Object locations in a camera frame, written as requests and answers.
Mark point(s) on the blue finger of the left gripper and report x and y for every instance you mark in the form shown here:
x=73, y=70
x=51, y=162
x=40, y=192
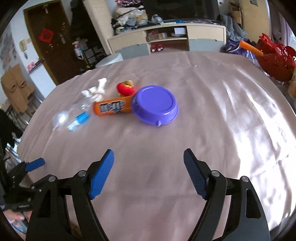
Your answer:
x=34, y=165

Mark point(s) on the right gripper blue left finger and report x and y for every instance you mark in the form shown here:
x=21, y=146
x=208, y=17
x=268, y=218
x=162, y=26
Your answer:
x=99, y=173

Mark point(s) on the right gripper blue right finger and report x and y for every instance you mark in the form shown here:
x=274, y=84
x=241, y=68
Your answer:
x=198, y=172

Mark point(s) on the person left hand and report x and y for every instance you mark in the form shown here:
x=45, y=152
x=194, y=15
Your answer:
x=15, y=217

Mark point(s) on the clear plastic wrapper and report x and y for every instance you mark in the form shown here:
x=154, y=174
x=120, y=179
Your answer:
x=79, y=111

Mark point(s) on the orange candy tube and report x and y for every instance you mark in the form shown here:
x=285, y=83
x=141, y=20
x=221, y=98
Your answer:
x=113, y=106

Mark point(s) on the pink satin tablecloth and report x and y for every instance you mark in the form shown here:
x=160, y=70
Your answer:
x=231, y=115

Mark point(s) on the purple plastic lid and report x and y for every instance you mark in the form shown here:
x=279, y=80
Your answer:
x=154, y=105

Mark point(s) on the small red toy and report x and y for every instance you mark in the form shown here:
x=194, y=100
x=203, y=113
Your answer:
x=125, y=88

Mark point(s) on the tan coat on chair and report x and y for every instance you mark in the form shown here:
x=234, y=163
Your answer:
x=16, y=88

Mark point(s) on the white round stool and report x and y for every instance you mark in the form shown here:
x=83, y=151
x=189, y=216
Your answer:
x=111, y=59

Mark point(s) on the beige tv cabinet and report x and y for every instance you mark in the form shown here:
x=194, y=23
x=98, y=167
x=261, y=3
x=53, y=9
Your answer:
x=169, y=38

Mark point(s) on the orange stick in basket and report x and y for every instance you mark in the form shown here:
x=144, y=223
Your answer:
x=250, y=48

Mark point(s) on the red plastic basket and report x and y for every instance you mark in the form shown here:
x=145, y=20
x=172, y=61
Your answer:
x=278, y=60

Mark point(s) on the dark wooden door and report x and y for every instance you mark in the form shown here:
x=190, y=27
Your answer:
x=49, y=29

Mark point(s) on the pile of clothes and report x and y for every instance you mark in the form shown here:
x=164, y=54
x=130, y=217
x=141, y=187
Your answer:
x=131, y=15

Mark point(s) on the black flat television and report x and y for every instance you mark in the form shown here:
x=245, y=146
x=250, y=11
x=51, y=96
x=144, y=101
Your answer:
x=182, y=9

